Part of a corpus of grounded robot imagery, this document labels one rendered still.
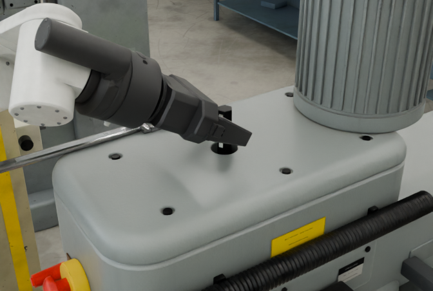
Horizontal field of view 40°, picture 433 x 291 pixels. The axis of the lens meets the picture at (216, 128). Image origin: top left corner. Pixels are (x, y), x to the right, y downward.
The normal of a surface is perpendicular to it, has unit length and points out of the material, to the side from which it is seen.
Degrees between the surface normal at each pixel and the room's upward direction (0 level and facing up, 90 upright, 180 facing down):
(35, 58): 41
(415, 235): 90
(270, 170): 0
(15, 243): 90
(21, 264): 90
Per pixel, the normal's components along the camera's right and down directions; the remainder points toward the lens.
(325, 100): -0.69, 0.35
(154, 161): 0.00, -0.88
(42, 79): 0.26, -0.35
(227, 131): 0.49, 0.42
